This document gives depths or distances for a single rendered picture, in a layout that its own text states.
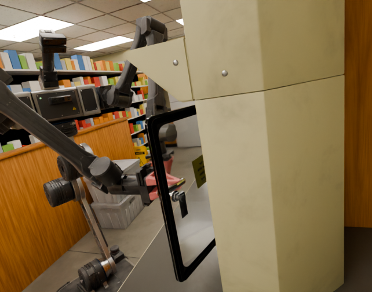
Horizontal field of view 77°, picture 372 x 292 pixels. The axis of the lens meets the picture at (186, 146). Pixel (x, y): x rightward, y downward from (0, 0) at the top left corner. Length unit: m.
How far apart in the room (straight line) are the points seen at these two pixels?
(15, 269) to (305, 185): 2.43
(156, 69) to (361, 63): 0.55
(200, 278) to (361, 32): 0.75
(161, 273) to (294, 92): 0.58
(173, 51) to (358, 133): 0.58
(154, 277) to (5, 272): 1.93
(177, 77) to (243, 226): 0.29
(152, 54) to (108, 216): 2.59
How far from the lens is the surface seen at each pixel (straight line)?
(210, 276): 0.72
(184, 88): 0.40
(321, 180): 0.52
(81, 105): 1.32
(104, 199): 2.84
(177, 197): 0.54
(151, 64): 0.42
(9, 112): 0.70
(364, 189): 0.87
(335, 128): 0.53
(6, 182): 2.45
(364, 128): 0.81
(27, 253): 2.65
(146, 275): 0.77
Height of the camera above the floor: 1.43
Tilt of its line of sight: 14 degrees down
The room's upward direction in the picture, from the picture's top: 9 degrees counter-clockwise
